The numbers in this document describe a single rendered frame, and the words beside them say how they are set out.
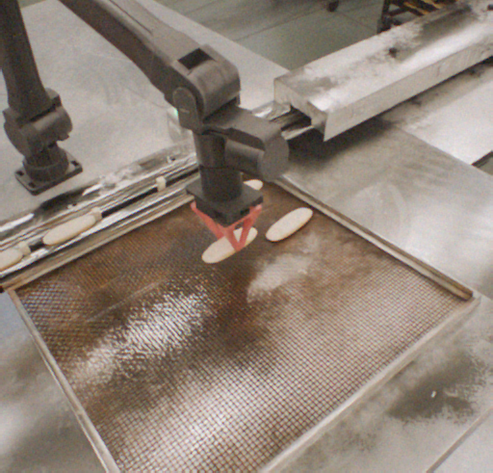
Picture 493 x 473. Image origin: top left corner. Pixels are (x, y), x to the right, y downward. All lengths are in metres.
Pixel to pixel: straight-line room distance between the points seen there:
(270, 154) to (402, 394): 0.32
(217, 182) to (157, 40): 0.19
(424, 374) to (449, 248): 0.41
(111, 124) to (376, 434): 0.94
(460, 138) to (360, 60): 0.30
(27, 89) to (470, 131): 0.96
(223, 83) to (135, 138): 0.63
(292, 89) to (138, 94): 0.41
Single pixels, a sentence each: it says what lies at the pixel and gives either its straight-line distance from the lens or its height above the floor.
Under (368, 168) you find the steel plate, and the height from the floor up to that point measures 0.82.
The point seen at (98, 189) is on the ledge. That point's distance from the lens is 1.07.
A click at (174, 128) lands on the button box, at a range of 1.19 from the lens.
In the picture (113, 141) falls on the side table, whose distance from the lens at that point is 1.26.
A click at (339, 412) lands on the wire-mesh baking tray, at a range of 0.64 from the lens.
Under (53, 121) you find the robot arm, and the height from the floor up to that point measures 0.97.
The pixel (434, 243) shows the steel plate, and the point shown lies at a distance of 1.05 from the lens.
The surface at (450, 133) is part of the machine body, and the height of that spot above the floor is 0.82.
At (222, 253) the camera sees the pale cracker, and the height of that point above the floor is 0.96.
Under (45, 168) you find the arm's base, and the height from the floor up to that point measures 0.87.
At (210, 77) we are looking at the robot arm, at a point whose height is 1.23.
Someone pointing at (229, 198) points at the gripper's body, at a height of 1.06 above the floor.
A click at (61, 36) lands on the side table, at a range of 1.74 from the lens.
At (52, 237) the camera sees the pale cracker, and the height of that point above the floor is 0.86.
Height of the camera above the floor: 1.56
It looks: 46 degrees down
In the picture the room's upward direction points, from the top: straight up
